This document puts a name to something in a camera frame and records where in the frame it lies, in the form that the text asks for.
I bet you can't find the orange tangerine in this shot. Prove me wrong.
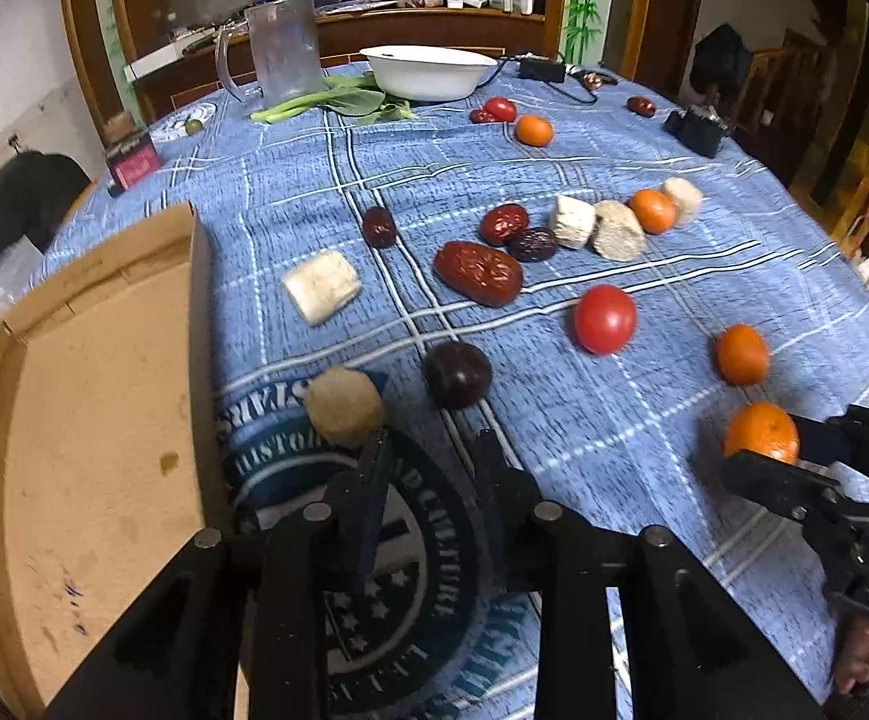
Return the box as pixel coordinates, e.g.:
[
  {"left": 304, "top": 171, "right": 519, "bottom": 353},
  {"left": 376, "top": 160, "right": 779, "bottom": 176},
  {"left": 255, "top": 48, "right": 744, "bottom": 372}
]
[
  {"left": 715, "top": 323, "right": 771, "bottom": 387},
  {"left": 628, "top": 188, "right": 678, "bottom": 234},
  {"left": 724, "top": 401, "right": 800, "bottom": 465},
  {"left": 516, "top": 115, "right": 555, "bottom": 148}
]

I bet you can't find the round beige cake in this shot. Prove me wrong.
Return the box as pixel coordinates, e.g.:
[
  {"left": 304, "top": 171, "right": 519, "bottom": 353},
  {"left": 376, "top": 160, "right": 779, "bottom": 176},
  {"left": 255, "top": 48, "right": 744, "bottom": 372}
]
[{"left": 304, "top": 367, "right": 387, "bottom": 449}]

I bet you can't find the dark plum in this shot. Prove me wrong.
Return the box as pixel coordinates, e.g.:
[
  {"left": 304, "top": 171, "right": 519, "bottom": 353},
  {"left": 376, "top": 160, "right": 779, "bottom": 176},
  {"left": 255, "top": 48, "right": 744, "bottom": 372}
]
[{"left": 423, "top": 341, "right": 493, "bottom": 411}]

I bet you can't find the large red tomato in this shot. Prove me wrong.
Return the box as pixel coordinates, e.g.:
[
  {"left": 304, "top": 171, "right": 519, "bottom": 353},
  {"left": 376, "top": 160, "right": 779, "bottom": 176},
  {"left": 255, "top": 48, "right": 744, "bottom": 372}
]
[{"left": 573, "top": 284, "right": 638, "bottom": 356}]

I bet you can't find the white rice cake block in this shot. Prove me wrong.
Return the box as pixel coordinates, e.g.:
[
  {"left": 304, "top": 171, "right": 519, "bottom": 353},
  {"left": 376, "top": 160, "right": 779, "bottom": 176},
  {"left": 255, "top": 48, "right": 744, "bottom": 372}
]
[{"left": 281, "top": 250, "right": 361, "bottom": 327}]

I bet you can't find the large red jujube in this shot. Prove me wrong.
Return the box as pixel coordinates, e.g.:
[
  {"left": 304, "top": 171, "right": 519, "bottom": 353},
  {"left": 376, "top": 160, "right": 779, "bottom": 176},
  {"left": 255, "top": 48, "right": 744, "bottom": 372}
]
[{"left": 432, "top": 241, "right": 524, "bottom": 307}]

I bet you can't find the white cake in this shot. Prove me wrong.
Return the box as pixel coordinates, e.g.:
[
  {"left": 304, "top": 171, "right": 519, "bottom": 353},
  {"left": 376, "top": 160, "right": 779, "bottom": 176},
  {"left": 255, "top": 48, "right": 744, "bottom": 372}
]
[{"left": 660, "top": 176, "right": 704, "bottom": 226}]

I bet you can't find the beige cake cylinder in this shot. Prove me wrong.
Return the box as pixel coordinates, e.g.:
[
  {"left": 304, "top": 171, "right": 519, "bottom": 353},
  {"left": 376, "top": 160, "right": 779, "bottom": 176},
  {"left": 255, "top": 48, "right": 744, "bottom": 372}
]
[{"left": 590, "top": 200, "right": 646, "bottom": 262}]

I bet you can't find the dark wrinkled jujube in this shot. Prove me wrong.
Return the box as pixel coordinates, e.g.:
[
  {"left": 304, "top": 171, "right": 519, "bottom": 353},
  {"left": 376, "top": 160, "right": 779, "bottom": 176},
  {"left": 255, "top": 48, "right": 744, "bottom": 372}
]
[{"left": 506, "top": 227, "right": 560, "bottom": 262}]

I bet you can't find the white cake cube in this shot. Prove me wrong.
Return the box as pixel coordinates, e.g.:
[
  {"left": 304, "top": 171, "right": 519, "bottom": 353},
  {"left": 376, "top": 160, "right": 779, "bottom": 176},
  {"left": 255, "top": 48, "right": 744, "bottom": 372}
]
[{"left": 548, "top": 193, "right": 597, "bottom": 250}]

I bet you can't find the right hand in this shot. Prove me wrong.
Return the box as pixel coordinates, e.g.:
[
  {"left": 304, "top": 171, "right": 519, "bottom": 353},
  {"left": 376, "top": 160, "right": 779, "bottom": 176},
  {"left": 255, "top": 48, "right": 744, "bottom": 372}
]
[{"left": 832, "top": 616, "right": 869, "bottom": 695}]

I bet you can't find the cardboard tray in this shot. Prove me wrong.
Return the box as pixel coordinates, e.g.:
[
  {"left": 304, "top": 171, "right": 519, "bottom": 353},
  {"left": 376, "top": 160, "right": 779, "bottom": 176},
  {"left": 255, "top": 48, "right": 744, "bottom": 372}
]
[{"left": 0, "top": 203, "right": 229, "bottom": 718}]

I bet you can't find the blue plaid tablecloth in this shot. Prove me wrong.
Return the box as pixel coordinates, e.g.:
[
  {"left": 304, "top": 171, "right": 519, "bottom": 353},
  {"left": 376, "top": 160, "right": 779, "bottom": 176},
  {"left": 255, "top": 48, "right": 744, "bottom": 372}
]
[{"left": 46, "top": 73, "right": 869, "bottom": 718}]

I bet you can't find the small dark jujube left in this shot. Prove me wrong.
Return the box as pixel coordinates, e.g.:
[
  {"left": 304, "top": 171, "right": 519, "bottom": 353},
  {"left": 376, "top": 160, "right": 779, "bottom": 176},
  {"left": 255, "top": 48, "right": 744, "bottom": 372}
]
[{"left": 361, "top": 206, "right": 398, "bottom": 249}]

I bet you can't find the black small device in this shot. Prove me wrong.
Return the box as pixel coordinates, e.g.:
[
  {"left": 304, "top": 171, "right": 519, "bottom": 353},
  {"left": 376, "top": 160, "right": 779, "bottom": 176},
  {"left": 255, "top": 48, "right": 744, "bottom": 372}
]
[{"left": 663, "top": 104, "right": 729, "bottom": 158}]

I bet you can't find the far right jujube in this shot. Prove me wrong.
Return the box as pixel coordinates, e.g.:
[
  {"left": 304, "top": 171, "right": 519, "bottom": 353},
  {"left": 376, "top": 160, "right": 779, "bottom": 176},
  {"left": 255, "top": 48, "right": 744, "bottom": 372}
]
[{"left": 626, "top": 96, "right": 657, "bottom": 119}]

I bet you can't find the clear plastic bag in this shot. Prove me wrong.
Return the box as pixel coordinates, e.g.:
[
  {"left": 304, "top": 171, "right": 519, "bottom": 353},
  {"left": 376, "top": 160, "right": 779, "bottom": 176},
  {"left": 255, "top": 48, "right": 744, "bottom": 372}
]
[{"left": 0, "top": 236, "right": 44, "bottom": 323}]

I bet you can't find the pink labelled jar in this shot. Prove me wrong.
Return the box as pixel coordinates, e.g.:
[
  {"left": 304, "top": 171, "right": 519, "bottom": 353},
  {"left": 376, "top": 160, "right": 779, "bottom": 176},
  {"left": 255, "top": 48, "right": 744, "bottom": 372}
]
[{"left": 103, "top": 110, "right": 161, "bottom": 197}]

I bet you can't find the green leafy vegetable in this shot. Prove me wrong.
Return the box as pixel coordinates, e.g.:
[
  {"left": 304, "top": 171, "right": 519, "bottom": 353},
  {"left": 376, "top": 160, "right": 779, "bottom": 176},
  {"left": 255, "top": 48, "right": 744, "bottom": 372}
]
[{"left": 251, "top": 71, "right": 416, "bottom": 125}]

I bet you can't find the far small red jujube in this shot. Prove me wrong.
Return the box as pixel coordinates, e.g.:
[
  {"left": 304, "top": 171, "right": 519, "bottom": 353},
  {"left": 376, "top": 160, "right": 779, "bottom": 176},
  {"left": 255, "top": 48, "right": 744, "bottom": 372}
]
[{"left": 470, "top": 109, "right": 493, "bottom": 124}]

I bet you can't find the far red tomato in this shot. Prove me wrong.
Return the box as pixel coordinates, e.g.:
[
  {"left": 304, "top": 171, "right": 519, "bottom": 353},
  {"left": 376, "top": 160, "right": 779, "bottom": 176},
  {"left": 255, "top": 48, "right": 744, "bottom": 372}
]
[{"left": 482, "top": 96, "right": 519, "bottom": 122}]

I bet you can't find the white bowl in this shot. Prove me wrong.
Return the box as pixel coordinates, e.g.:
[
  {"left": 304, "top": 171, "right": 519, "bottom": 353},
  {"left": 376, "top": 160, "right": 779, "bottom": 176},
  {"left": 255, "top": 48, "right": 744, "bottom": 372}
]
[{"left": 361, "top": 44, "right": 498, "bottom": 103}]

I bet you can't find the black power adapter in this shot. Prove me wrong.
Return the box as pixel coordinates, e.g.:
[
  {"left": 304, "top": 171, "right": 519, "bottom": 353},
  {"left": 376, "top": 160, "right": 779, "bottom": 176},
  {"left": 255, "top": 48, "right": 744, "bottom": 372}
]
[{"left": 517, "top": 55, "right": 566, "bottom": 85}]

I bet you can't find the wooden sideboard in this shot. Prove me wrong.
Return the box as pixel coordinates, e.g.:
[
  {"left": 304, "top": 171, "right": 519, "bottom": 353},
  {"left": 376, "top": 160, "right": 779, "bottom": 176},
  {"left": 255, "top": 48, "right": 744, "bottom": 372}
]
[{"left": 135, "top": 8, "right": 560, "bottom": 124}]

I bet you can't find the clear plastic pitcher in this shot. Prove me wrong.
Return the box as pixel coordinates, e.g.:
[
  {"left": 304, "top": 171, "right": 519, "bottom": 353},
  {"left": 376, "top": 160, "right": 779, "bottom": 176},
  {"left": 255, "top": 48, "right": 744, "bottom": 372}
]
[{"left": 215, "top": 0, "right": 325, "bottom": 106}]

